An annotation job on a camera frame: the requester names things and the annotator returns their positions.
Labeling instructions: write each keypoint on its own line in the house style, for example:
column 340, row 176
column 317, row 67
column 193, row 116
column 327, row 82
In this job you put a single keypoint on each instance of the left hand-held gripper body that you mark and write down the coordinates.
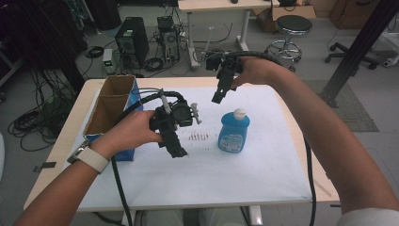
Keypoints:
column 182, row 114

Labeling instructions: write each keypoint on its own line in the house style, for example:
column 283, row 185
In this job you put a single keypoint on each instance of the white table leg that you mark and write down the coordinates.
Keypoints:
column 255, row 216

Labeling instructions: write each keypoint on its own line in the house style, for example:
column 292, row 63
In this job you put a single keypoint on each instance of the white-legged background desk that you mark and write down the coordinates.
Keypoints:
column 219, row 5

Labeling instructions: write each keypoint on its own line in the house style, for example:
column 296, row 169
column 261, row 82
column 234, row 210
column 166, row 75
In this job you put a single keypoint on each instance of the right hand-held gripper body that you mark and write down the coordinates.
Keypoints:
column 227, row 61

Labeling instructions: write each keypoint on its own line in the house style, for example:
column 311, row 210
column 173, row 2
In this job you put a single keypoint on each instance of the blue cardboard box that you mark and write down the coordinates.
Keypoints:
column 108, row 109

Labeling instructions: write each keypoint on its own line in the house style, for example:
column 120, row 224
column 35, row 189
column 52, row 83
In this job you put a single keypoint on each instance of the person's left hand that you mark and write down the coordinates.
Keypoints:
column 128, row 132

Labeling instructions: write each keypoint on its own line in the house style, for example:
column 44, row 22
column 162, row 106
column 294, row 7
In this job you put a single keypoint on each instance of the black metal post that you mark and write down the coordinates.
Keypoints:
column 354, row 53

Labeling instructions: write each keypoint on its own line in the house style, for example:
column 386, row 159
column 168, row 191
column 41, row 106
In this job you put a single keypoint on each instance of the black office chair base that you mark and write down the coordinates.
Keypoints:
column 348, row 55

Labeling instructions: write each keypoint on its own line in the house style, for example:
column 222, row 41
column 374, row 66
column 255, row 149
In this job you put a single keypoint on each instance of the small white power unit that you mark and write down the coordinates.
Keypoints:
column 108, row 59

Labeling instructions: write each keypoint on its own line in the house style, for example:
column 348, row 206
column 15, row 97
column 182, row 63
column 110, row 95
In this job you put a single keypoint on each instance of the dark tape piece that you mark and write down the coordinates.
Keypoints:
column 45, row 165

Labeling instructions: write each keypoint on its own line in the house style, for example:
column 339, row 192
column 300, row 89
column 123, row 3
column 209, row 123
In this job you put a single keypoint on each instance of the black computer tower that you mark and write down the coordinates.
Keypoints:
column 133, row 40

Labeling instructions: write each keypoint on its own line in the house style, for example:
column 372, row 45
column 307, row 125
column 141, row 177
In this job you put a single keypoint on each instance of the person's right hand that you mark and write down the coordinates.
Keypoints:
column 258, row 72

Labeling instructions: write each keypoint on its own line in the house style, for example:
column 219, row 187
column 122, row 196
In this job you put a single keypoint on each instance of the grey floor mat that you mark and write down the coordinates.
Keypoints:
column 351, row 109

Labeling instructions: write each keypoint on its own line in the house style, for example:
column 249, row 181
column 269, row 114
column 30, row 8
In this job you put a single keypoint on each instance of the small open computer case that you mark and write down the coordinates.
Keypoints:
column 169, row 40

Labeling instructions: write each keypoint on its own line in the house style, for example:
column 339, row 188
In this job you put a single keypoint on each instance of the white table mat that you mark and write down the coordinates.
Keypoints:
column 204, row 179

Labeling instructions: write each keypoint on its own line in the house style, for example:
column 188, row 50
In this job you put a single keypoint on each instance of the large brown cardboard box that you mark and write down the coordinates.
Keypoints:
column 351, row 14

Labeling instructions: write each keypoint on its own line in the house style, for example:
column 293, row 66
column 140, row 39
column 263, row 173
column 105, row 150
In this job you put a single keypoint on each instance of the black round stool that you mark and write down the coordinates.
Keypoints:
column 293, row 24

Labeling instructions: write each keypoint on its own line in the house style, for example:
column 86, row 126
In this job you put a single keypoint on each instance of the blue detergent bottle white cap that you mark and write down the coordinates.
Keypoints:
column 232, row 133

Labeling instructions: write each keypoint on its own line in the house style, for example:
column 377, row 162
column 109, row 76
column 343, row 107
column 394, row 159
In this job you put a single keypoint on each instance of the white plastic object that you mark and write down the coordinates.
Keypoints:
column 391, row 59

